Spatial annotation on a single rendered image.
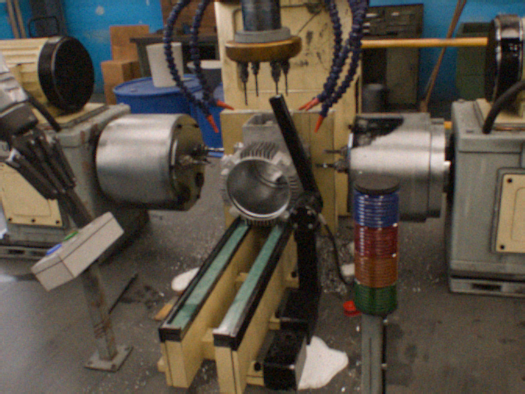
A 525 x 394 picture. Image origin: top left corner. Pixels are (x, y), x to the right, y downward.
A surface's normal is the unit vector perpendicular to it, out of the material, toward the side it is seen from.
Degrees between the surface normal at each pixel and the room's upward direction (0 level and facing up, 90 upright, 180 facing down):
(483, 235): 90
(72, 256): 63
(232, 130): 90
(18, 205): 90
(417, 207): 111
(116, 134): 40
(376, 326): 90
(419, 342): 0
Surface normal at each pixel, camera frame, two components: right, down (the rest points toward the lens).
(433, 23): -0.40, 0.38
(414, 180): -0.27, 0.24
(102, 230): 0.82, -0.39
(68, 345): -0.07, -0.92
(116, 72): -0.60, 0.35
